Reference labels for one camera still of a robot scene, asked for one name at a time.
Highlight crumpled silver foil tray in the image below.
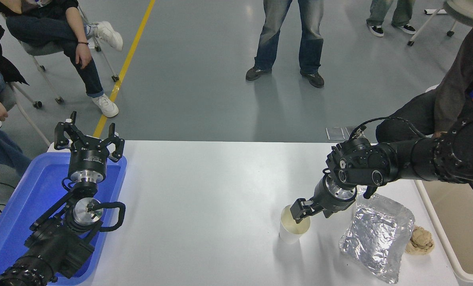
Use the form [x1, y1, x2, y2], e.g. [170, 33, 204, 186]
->
[339, 187, 415, 284]

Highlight crumpled tan paper ball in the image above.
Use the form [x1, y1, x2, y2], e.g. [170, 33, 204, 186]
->
[405, 226, 435, 255]

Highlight grey wheeled chair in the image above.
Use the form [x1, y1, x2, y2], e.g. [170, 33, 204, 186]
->
[0, 81, 52, 147]
[0, 6, 120, 106]

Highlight white-legged chair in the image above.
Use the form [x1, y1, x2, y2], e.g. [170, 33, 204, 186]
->
[407, 0, 473, 46]

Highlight standing person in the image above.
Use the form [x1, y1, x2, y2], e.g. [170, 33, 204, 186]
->
[366, 0, 416, 37]
[246, 0, 325, 88]

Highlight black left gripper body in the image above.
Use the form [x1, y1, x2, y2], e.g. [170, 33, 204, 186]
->
[69, 144, 109, 174]

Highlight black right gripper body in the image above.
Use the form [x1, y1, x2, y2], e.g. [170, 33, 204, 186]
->
[310, 180, 352, 218]

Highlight large pale bin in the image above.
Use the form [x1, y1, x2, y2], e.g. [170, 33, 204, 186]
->
[415, 179, 473, 286]

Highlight white paper cup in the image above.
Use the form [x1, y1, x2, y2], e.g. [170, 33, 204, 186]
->
[279, 205, 311, 244]

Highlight blue plastic tray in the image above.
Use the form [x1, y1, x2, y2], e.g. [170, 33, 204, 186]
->
[0, 152, 127, 286]

